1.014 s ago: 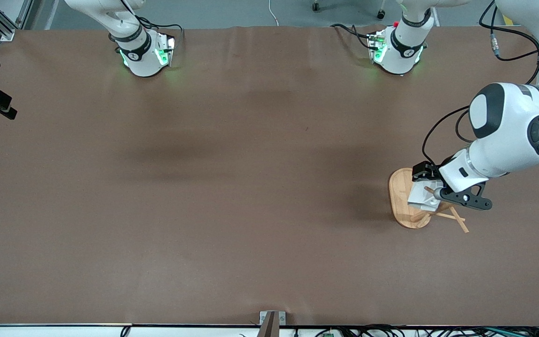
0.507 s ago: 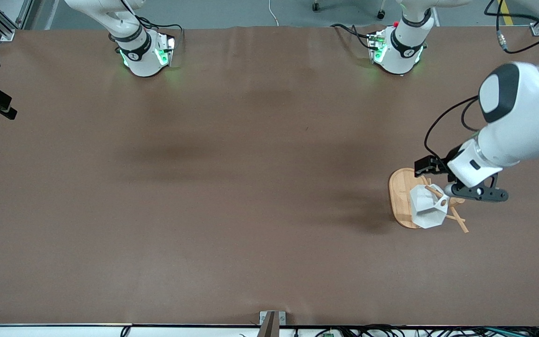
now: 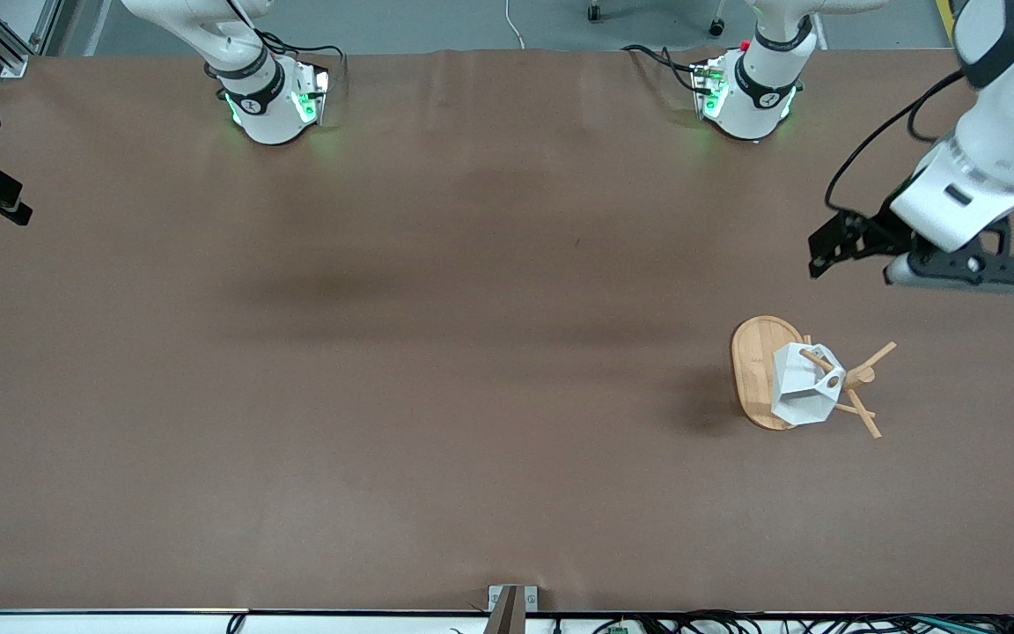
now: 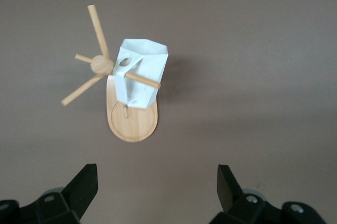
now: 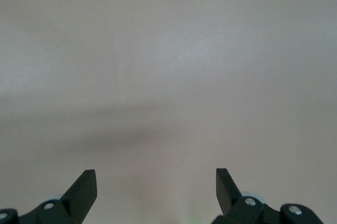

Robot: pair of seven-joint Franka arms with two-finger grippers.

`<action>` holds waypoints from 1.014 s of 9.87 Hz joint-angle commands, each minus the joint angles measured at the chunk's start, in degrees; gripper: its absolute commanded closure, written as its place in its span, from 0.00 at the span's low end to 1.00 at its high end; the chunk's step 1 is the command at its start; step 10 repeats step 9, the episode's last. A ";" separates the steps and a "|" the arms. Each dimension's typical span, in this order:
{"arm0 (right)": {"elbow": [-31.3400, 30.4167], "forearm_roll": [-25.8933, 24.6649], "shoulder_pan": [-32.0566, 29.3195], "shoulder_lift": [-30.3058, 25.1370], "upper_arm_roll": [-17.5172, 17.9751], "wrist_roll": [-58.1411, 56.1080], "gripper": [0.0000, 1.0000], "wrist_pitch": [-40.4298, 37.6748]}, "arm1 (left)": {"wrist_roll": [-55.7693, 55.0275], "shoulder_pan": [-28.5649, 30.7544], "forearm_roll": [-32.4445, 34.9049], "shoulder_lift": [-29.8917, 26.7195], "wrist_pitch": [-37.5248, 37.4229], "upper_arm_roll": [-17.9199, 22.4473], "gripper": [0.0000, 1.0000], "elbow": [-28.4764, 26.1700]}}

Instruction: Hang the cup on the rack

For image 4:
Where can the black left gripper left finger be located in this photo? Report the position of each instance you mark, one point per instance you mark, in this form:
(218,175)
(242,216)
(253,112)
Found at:
(81,189)

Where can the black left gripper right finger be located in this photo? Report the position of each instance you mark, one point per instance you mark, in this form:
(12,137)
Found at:
(227,192)

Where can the white faceted plastic cup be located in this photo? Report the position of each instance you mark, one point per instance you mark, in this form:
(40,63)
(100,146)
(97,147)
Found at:
(150,71)

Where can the wooden cup rack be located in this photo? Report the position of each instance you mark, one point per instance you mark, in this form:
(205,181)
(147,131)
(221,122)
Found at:
(134,124)

